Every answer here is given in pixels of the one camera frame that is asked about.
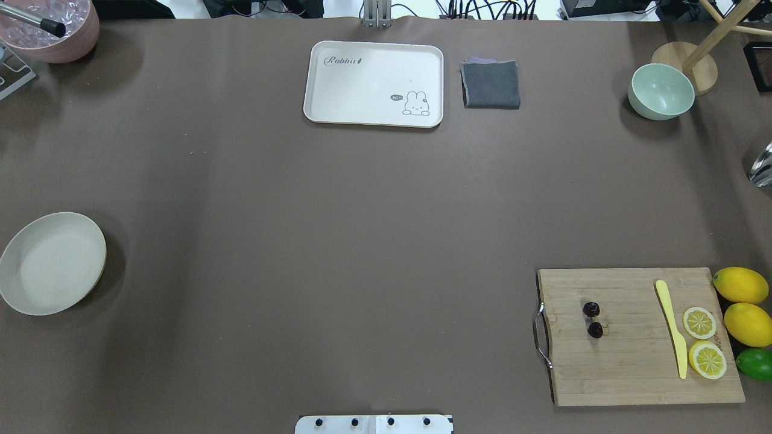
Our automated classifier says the dark red cherry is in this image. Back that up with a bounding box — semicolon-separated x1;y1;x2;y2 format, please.
582;301;601;318
587;321;604;339

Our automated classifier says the cream round plate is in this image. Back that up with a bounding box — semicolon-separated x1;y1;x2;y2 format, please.
1;212;107;316

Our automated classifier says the cream rabbit tray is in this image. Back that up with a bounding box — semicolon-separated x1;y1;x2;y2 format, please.
303;40;445;128

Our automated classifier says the grey folded cloth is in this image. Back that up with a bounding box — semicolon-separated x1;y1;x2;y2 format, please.
460;58;521;110

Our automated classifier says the bamboo cutting board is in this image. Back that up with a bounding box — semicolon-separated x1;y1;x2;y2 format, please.
533;268;745;407

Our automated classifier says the mint green bowl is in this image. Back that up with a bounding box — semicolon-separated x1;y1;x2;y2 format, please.
628;63;695;121

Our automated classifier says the yellow plastic knife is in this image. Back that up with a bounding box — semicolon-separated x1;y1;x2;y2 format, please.
654;278;689;380

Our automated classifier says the lemon slice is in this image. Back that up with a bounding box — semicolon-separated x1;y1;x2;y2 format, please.
688;340;727;380
683;307;717;340

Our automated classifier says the wooden cup stand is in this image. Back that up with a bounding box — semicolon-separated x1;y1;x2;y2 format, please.
651;1;770;96

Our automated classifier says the whole yellow lemon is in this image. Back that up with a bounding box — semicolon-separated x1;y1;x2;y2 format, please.
712;266;770;305
723;303;771;348

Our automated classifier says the pink bowl with ice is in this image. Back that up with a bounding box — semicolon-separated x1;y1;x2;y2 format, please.
1;1;100;63

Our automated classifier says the metal ice scoop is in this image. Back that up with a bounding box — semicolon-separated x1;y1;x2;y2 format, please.
748;141;772;189

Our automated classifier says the black stirrer in bowl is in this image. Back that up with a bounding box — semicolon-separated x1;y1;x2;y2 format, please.
1;2;66;38

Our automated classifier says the green lime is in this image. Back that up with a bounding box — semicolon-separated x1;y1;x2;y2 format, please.
735;348;771;381

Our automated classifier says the aluminium frame post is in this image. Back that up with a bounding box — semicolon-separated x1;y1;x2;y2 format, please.
362;0;393;28

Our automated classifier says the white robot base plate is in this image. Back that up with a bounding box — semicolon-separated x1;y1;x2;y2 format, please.
294;413;454;433

